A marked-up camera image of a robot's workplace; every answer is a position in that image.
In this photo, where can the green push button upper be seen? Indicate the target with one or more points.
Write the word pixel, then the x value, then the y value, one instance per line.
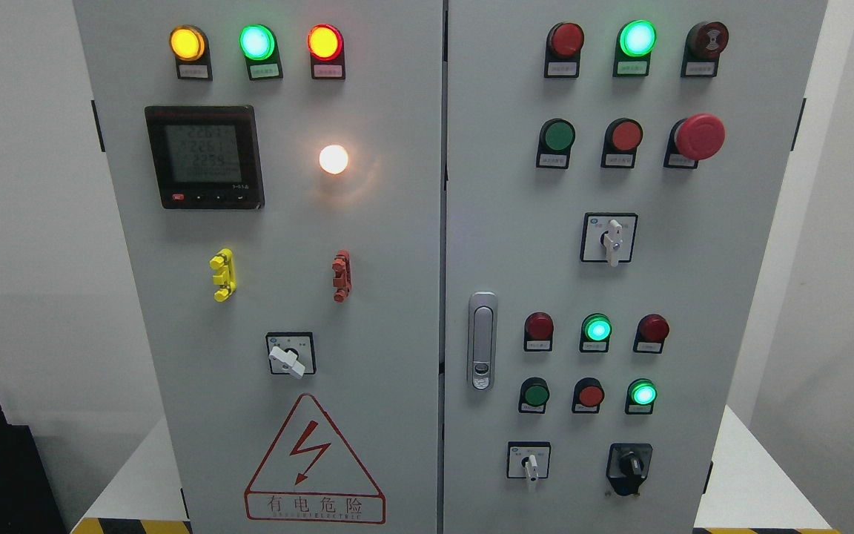
pixel 555 144

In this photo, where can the green indicator light top right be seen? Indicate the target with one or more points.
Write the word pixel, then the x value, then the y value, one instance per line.
pixel 634 45

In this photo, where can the red emergency stop button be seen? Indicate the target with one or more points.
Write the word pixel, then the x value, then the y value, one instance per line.
pixel 692 139

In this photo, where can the grey cabinet door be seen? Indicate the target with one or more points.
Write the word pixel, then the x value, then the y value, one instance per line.
pixel 515 230
pixel 377 352

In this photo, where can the black digital power meter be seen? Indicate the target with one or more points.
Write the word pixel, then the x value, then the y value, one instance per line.
pixel 206 157

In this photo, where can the white selector switch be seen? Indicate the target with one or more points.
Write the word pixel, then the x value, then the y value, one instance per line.
pixel 529 461
pixel 608 238

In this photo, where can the left grey cabinet door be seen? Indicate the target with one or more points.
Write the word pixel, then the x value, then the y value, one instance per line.
pixel 377 352

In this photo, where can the red push button upper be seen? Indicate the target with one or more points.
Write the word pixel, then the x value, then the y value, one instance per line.
pixel 621 141

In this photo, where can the right grey cabinet door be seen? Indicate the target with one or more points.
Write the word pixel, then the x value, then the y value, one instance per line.
pixel 515 230

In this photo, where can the white platform under cabinet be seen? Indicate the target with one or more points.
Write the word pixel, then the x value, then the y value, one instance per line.
pixel 747 491

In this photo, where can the red indicator light top right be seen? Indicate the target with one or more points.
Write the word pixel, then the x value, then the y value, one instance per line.
pixel 562 51

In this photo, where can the dark red indicator light left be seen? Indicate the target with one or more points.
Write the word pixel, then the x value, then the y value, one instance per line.
pixel 539 329

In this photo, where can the yellow indicator light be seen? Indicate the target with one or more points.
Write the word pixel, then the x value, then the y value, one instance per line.
pixel 191 49

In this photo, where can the green indicator light middle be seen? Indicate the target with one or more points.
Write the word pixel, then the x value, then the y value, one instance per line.
pixel 595 332

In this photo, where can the white selector switch upper right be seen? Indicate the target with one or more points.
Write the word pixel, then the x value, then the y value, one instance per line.
pixel 608 238

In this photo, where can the white selector switch lower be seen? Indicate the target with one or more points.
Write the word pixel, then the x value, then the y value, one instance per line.
pixel 529 461

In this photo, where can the red push button lower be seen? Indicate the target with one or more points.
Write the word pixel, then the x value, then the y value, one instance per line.
pixel 588 396

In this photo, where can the white glowing indicator light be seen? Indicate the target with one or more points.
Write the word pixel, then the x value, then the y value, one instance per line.
pixel 333 159

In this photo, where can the silver door latch handle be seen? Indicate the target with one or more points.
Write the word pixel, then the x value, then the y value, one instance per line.
pixel 482 339

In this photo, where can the red electric hazard warning sticker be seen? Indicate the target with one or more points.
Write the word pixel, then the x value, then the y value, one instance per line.
pixel 311 473

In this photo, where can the red indicator light top left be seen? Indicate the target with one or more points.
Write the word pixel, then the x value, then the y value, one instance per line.
pixel 327 48

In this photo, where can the yellow terminal clip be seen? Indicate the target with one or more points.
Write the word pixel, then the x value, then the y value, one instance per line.
pixel 223 277

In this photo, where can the red terminal clip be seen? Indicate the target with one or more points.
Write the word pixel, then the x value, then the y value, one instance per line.
pixel 342 276

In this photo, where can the red push button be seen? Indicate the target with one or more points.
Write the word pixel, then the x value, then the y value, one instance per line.
pixel 621 141
pixel 588 396

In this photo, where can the white selector switch left door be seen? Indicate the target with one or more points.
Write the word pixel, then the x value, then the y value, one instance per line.
pixel 291 353

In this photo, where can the green lit push button lower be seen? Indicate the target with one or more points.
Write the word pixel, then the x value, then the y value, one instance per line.
pixel 640 397

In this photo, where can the black rotary knob switch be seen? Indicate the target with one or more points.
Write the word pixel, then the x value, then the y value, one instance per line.
pixel 628 467

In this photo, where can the dark red indicator light right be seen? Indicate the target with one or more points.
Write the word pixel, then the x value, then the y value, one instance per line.
pixel 651 333

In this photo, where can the green indicator light top left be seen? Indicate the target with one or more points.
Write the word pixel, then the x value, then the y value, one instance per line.
pixel 261 52

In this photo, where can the dark red buzzer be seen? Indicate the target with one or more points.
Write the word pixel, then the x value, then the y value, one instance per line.
pixel 704 45

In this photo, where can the dark red indicator light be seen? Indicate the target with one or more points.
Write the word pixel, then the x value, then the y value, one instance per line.
pixel 651 333
pixel 539 329

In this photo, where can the black box with antenna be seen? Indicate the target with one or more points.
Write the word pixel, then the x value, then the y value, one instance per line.
pixel 27 503

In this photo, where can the green indicator light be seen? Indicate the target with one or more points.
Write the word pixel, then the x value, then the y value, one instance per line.
pixel 261 52
pixel 634 45
pixel 595 332

